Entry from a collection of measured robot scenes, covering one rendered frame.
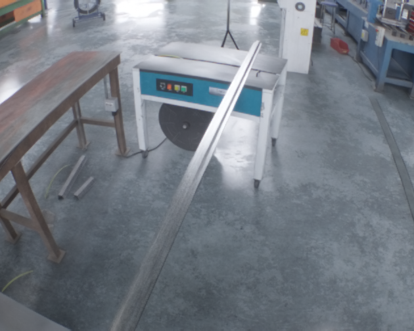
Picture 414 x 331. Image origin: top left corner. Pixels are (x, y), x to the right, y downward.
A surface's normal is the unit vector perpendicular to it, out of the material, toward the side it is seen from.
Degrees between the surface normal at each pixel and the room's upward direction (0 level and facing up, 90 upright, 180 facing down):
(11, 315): 0
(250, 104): 90
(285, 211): 0
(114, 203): 0
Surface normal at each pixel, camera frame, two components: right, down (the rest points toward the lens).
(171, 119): -0.36, 0.57
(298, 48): -0.12, 0.61
